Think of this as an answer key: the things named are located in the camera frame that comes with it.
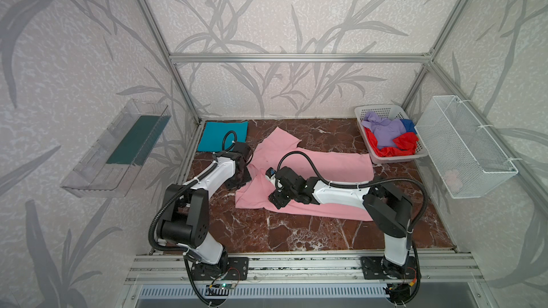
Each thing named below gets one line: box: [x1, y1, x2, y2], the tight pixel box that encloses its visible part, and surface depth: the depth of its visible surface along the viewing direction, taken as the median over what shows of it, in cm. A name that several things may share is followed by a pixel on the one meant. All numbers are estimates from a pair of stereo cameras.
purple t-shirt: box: [361, 111, 407, 149], surface depth 108 cm
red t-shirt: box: [363, 126, 419, 157], surface depth 99 cm
